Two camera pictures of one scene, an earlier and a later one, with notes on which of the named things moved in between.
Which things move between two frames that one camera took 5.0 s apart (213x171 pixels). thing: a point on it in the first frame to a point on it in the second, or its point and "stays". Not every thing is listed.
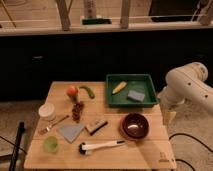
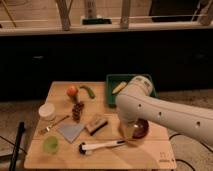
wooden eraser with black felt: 95,126 stays
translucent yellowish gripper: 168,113 to 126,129
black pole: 21,130 stays
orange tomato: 72,92 stays
